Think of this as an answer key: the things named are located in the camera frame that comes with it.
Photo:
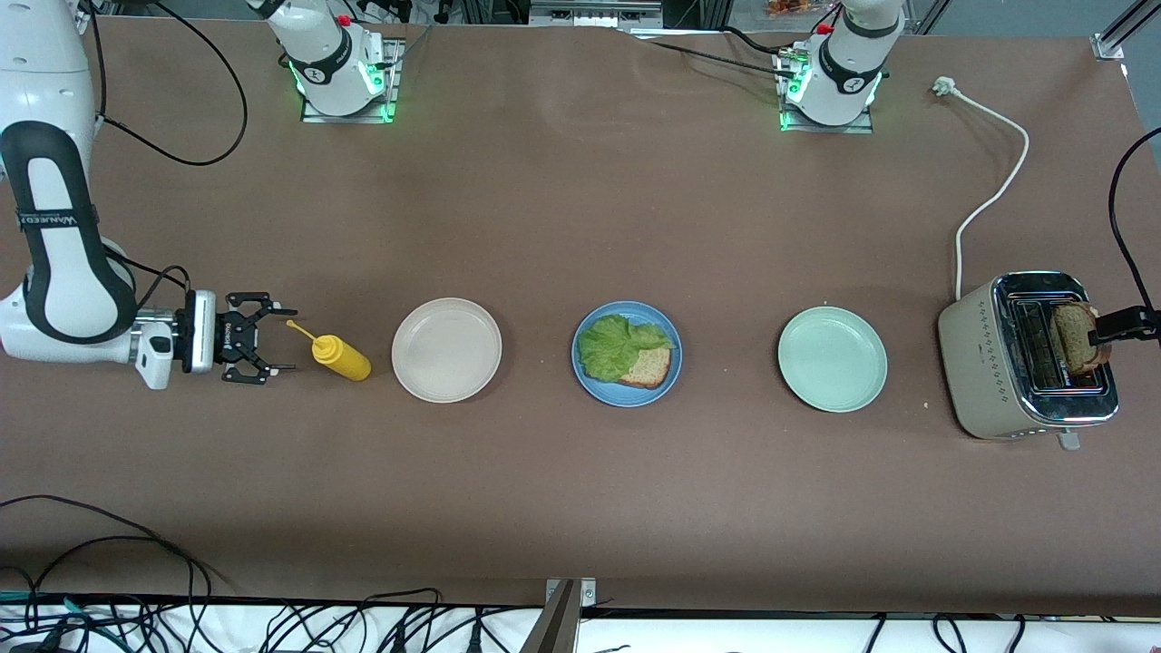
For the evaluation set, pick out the mint green round plate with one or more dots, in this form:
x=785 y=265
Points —
x=833 y=359

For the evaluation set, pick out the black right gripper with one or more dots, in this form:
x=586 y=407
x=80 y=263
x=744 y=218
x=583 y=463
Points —
x=226 y=336

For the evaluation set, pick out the green lettuce leaf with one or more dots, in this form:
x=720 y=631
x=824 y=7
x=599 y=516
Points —
x=612 y=349

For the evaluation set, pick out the aluminium corner profile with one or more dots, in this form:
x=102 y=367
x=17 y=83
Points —
x=1111 y=41

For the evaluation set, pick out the yellow squeeze bottle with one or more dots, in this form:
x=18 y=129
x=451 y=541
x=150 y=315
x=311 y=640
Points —
x=343 y=358

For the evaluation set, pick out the toasted brown bread slice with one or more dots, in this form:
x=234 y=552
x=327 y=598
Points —
x=651 y=367
x=1075 y=340

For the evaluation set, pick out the aluminium profile with bracket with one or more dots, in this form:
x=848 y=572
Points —
x=558 y=626

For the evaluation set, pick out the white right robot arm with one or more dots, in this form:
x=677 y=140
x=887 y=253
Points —
x=54 y=272

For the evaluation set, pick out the grey metal box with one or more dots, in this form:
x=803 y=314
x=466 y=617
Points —
x=594 y=14

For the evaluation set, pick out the blue round plate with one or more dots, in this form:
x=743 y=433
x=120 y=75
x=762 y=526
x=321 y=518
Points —
x=626 y=397

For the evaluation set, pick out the beige round plate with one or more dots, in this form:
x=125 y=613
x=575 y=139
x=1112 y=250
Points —
x=446 y=350

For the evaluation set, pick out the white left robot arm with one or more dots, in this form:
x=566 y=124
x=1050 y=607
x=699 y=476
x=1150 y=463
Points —
x=848 y=63

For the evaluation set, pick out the beige chrome toaster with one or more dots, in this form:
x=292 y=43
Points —
x=975 y=363

